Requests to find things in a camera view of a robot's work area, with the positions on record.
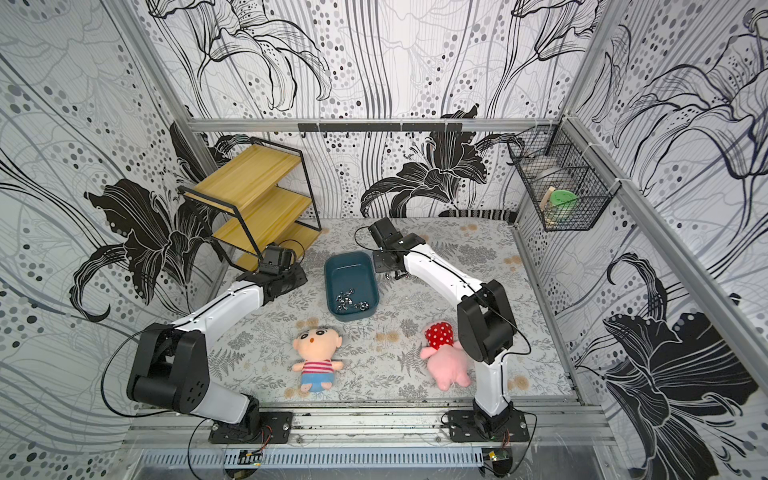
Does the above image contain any wooden shelf black metal frame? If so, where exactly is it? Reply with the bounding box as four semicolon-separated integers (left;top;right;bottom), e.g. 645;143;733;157
180;138;322;272

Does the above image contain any pink plush toy red hat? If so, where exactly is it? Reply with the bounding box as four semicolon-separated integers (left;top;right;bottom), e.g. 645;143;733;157
419;322;471;391

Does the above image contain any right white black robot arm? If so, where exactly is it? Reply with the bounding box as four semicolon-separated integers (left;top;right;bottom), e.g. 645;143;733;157
367;218;519;421

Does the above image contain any teal plastic storage box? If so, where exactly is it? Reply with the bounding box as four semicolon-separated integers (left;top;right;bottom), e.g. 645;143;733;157
324;251;379;322

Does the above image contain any black wall rail bar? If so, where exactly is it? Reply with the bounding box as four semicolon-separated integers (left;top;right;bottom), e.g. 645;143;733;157
297;121;464;133

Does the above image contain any black white striped cloth roll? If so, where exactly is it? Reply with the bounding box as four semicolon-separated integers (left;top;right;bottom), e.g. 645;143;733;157
438;209;518;224

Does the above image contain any black wire basket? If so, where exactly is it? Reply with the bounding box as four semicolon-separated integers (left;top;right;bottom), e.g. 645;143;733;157
506;119;617;232

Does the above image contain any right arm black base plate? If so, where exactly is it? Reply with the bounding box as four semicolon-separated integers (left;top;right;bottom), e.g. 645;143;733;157
441;409;531;443

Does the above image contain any boy plush doll striped shirt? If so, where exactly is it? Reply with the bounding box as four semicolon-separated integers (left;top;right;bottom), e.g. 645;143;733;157
291;327;344;393

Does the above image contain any pile of silver wing nuts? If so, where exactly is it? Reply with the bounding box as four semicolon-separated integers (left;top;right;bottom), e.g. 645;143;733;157
334;289;370;314

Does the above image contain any white slotted cable duct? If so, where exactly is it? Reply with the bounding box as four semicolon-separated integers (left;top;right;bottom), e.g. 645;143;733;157
138;447;484;470

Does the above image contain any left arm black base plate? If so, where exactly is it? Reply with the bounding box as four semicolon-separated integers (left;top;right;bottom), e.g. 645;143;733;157
208;410;294;445

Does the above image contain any green round lid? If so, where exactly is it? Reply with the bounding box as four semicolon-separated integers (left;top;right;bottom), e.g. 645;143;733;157
549;189;579;210

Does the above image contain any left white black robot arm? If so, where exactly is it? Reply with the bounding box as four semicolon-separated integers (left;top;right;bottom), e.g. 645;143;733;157
127;244;307;435

